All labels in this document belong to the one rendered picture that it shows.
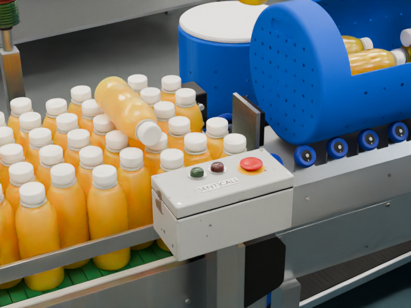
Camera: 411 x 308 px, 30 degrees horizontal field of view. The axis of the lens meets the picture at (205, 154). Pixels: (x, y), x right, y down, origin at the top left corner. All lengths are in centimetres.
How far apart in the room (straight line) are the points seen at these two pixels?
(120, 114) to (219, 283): 33
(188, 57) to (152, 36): 277
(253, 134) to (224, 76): 42
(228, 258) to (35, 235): 31
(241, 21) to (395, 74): 58
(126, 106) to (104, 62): 307
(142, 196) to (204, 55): 67
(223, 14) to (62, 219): 92
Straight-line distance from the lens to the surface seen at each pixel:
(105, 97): 137
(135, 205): 130
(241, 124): 154
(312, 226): 158
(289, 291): 171
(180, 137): 137
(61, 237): 129
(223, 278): 127
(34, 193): 121
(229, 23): 195
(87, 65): 435
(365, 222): 169
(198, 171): 117
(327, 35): 144
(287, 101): 153
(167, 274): 133
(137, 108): 130
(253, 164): 119
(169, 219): 115
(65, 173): 125
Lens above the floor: 172
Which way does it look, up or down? 30 degrees down
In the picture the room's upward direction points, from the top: straight up
